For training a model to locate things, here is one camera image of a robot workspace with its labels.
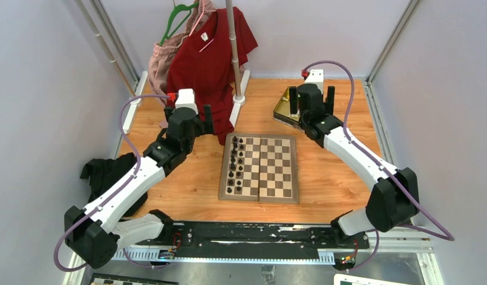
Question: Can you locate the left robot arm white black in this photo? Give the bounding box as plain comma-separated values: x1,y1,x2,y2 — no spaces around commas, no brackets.
55,104,214,269

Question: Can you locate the white rack base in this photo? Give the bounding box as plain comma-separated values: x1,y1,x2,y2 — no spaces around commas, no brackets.
230,69,251,128

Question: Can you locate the yellow metal tin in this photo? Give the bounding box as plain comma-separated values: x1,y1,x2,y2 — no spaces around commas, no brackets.
273,87,301,129

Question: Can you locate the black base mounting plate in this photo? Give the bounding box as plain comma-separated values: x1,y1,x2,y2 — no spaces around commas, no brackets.
139,221,370,260

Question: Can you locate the black cloth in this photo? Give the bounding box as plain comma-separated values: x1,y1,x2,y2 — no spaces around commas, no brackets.
79,153,136,202

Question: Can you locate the black chess pieces row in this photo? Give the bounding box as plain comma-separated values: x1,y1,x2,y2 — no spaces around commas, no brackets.
227,136,244,195

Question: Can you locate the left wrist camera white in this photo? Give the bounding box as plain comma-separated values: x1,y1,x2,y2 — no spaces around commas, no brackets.
175,88,199,114

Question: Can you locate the red t-shirt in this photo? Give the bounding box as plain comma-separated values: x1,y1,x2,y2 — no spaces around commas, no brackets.
166,9,235,145

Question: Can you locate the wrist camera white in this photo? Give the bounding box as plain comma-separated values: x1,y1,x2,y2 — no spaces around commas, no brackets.
304,69,324,94
175,88,199,114

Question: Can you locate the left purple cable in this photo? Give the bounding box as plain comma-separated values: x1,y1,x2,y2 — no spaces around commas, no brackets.
54,93,177,273

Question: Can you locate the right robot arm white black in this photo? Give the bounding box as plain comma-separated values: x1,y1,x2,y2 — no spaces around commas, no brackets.
289,83,419,248

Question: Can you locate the green clothes hanger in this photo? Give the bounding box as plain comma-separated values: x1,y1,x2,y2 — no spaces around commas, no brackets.
160,0,200,46

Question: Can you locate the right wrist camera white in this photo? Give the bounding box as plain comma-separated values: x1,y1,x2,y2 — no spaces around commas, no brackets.
304,69,324,94

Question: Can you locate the wooden chess board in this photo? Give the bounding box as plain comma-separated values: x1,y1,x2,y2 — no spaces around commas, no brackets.
218,133,300,204

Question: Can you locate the pink garment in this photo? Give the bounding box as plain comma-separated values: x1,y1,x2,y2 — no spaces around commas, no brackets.
148,0,215,129

